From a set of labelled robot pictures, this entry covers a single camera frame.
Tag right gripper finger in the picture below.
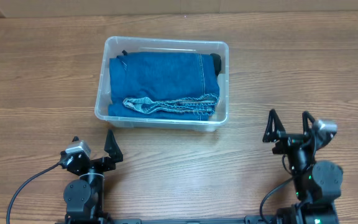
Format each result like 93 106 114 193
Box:
262 109 286 142
302 111 315 135

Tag blue denim jeans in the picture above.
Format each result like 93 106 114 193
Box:
108 52 220 121

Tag black garment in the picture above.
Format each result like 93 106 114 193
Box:
210 53 222 76

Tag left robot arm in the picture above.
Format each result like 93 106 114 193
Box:
59 130 123 223

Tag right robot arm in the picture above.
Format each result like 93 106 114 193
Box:
259 109 344 224

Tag clear plastic storage bin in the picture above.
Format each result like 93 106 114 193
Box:
94 36 229 132

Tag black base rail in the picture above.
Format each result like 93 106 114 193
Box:
55 213 331 224

